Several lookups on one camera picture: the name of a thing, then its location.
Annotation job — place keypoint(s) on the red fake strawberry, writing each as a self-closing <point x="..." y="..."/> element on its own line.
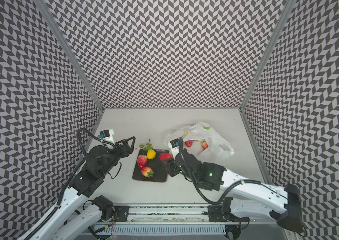
<point x="141" y="161"/>

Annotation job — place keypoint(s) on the peach fake apple green leaf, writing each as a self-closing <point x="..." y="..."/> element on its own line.
<point x="147" y="172"/>

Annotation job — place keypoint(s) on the yellow fake pear with leaves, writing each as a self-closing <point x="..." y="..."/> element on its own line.
<point x="150" y="152"/>

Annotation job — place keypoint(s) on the dark red fake fruit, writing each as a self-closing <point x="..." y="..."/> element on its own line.
<point x="189" y="143"/>

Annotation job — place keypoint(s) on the red yellow fake apple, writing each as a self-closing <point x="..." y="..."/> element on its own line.
<point x="204" y="145"/>

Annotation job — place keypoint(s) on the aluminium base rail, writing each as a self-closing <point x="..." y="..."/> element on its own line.
<point x="169" y="214"/>

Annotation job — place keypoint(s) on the aluminium corner post left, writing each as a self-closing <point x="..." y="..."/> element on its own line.
<point x="52" y="24"/>

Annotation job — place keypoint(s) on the white plastic bag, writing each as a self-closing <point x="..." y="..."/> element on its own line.
<point x="219" y="149"/>

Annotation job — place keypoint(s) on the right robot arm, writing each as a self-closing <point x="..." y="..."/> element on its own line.
<point x="237" y="196"/>

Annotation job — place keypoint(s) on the aluminium corner post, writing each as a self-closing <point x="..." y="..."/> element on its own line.
<point x="52" y="24"/>
<point x="268" y="51"/>

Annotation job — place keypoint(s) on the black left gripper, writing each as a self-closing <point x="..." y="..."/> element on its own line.
<point x="129" y="150"/>

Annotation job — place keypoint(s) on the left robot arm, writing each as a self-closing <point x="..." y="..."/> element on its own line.
<point x="75" y="210"/>

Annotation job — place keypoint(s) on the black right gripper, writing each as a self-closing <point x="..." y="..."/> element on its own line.
<point x="172" y="165"/>

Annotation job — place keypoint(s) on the aluminium corner post right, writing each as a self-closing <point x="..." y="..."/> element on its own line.
<point x="268" y="51"/>

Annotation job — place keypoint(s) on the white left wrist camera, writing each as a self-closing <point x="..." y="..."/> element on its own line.
<point x="106" y="136"/>

